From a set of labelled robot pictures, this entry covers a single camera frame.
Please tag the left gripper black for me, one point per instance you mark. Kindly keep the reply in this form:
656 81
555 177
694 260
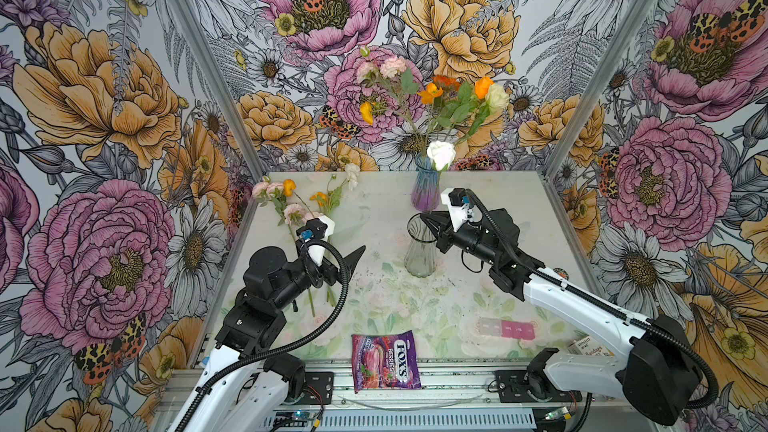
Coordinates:
330 271

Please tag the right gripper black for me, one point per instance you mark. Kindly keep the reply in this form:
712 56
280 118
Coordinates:
447 234

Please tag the blue purple glass vase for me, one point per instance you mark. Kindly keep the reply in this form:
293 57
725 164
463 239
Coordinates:
425 194

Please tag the clear grey glass vase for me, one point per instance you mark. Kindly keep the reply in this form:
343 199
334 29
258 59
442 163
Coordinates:
421 254

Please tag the yellow orange poppy stem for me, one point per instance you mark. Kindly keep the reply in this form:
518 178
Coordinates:
429 93

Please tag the white rose flower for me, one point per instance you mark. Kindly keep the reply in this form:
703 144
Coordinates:
499 101

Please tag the orange gerbera flower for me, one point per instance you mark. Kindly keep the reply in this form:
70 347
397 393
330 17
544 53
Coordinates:
447 84

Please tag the yellow orange rose flower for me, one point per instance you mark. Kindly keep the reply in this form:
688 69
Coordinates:
469 109

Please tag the pink carnation flower stem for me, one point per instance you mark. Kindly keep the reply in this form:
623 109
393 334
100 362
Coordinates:
385 65

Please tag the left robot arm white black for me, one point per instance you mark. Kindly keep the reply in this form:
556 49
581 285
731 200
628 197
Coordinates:
247 376

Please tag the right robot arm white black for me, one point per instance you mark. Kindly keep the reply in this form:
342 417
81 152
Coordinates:
650 363

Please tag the orange poppy stem on table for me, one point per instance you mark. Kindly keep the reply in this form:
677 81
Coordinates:
321 201

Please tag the purple Fox's candy bag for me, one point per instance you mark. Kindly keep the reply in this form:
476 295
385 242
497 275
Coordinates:
385 362

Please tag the pink white pill organizer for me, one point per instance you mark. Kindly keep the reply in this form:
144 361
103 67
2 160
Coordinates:
506 329

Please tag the red bandage box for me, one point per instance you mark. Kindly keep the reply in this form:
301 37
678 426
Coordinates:
589 346

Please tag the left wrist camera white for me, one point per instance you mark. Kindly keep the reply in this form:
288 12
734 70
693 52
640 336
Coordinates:
320 228

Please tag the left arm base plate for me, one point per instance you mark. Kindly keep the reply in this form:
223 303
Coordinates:
318 389

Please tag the aluminium rail front frame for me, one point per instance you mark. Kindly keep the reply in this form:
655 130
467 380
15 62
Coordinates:
455 396

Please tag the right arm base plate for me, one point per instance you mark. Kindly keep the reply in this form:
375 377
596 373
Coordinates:
518 386

